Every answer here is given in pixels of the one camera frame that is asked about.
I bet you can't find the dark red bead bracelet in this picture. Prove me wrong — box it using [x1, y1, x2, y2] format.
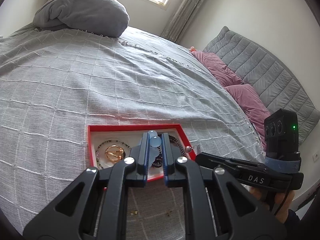
[151, 134, 186, 169]

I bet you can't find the light blue bead bracelet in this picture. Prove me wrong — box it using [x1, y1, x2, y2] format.
[146, 129, 163, 170]

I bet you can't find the person's right hand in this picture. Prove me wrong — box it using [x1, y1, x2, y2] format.
[248, 186, 295, 224]

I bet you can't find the red open box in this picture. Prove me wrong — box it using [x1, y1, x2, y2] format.
[88, 124, 196, 181]

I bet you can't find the pink pillow near headboard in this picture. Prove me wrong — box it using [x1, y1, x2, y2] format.
[225, 84, 271, 150]

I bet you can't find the grey quilted headboard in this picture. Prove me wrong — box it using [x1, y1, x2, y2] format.
[203, 26, 319, 144]

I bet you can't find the pink pillow near window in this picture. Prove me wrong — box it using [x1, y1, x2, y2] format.
[189, 47, 244, 87]

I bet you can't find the grey checked bedspread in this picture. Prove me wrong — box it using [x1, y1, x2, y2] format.
[1, 25, 264, 232]

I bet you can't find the grey curtain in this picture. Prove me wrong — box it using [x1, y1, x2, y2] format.
[161, 0, 205, 43]

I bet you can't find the grey folded duvet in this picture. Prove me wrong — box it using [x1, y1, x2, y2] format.
[33, 0, 130, 37]

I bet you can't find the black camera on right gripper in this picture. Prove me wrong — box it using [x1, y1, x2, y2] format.
[264, 109, 302, 174]

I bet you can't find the white wall socket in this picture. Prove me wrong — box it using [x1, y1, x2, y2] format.
[312, 150, 320, 163]

